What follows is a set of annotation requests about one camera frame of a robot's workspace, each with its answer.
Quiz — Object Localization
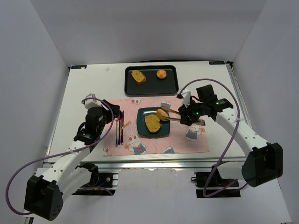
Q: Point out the metal serving tongs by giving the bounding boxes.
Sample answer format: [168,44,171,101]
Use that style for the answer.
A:
[161,106,206,126]

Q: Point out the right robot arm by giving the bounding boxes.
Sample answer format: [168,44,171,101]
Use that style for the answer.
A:
[177,85,283,187]

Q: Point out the small round bun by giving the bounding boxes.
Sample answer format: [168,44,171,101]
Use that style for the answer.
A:
[157,70,167,79]

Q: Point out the sesame bun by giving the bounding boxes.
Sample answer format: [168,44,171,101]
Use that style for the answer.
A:
[156,108,169,121]

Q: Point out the iridescent spoon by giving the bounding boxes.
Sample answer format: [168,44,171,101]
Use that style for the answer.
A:
[115,111,123,147]

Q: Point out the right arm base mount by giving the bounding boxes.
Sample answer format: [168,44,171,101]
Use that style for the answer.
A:
[190,172,241,198]

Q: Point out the dark green square plate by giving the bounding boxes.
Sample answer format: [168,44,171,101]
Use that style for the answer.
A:
[136,107,170,138]

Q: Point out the pink bunny placemat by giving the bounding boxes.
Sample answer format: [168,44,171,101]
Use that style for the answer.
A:
[101,97,209,156]

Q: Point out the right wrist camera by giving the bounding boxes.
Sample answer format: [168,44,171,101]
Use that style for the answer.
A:
[177,89,192,107]

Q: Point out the toast slice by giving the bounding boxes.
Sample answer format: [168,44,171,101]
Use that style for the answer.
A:
[145,114,162,133]

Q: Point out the black baking tray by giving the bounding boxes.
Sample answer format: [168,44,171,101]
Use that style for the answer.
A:
[124,65,179,97]

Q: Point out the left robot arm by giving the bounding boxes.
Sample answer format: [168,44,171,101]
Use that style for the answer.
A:
[24,98,121,221]

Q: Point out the aluminium table frame rail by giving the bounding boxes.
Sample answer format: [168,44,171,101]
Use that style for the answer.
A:
[42,154,263,170]

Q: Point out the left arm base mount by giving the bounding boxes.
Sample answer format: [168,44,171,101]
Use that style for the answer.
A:
[72,172,118,196]

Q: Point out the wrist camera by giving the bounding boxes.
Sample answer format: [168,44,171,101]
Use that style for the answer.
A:
[81,93,101,110]
[177,89,192,107]

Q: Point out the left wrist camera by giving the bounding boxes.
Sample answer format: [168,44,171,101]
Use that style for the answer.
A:
[81,93,101,110]

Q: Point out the thick bread slice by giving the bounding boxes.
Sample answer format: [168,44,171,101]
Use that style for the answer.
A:
[131,70,146,84]

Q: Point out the iridescent knife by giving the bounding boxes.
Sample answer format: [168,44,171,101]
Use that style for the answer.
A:
[118,111,124,145]

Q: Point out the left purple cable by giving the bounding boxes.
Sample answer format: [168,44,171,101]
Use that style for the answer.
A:
[5,97,117,216]

